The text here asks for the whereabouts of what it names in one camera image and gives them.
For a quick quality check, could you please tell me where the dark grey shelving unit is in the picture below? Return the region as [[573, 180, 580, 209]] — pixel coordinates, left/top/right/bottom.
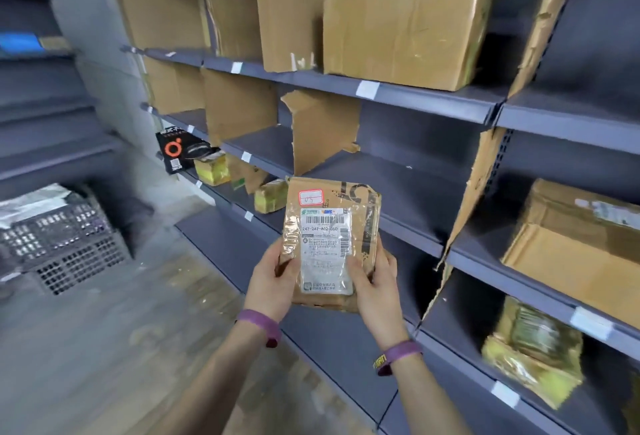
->
[[132, 47, 616, 410]]

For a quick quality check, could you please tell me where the person's left hand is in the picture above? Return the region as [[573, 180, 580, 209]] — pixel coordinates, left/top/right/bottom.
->
[[243, 239, 303, 324]]

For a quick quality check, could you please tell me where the black box orange logo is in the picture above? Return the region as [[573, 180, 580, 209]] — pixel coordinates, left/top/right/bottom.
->
[[155, 127, 213, 175]]

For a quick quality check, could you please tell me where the taped brown cardboard parcel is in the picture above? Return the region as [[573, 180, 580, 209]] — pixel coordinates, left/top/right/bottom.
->
[[322, 0, 495, 93]]

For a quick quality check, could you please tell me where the white plastic bag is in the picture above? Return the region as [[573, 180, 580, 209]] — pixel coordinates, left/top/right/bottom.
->
[[0, 183, 73, 230]]

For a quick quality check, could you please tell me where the person's right hand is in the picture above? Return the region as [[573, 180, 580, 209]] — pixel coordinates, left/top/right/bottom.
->
[[345, 237, 411, 352]]

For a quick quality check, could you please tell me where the white plastic basket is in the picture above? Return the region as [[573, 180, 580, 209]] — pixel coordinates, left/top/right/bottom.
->
[[0, 185, 113, 270], [29, 232, 132, 296]]

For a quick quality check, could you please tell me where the grey metal shelving unit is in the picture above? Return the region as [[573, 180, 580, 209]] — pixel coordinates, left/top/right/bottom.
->
[[0, 0, 640, 435]]

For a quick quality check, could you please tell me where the person's left forearm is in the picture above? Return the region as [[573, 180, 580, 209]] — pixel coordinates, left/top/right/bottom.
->
[[149, 324, 269, 435]]

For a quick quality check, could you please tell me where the purple wristband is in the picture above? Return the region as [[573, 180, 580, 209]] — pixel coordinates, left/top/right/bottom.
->
[[372, 339, 423, 377], [235, 308, 282, 349]]

